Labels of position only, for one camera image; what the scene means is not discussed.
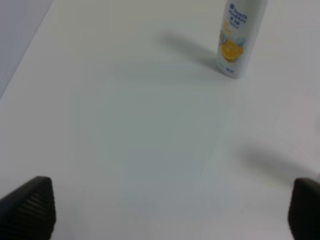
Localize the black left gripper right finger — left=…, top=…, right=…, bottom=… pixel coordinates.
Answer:
left=287, top=178, right=320, bottom=240

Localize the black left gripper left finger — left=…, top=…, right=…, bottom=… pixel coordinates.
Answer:
left=0, top=176, right=57, bottom=240

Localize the white blue-capped shampoo bottle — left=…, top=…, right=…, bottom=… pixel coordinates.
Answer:
left=217, top=0, right=268, bottom=79

